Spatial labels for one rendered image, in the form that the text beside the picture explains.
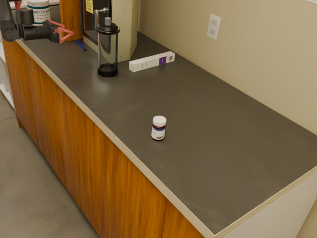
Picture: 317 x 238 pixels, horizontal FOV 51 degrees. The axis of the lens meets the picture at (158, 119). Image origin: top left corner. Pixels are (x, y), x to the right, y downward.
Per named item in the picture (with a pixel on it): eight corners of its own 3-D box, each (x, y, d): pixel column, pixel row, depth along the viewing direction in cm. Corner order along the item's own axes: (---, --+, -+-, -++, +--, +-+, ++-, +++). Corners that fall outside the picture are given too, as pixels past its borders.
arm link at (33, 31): (20, 39, 144) (23, 41, 139) (17, 23, 141) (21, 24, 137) (36, 38, 147) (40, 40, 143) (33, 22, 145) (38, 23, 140)
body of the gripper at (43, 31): (46, 21, 149) (30, 21, 145) (55, 27, 143) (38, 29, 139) (47, 34, 153) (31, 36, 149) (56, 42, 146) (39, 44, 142)
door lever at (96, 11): (105, 28, 162) (103, 26, 164) (105, 8, 157) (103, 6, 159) (96, 29, 160) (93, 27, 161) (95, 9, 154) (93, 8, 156)
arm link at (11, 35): (8, 36, 145) (5, 39, 137) (3, 8, 140) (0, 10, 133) (37, 35, 148) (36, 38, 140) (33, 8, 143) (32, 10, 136)
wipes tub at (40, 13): (46, 18, 217) (44, -5, 209) (54, 24, 209) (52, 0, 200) (26, 21, 210) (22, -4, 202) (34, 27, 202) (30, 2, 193)
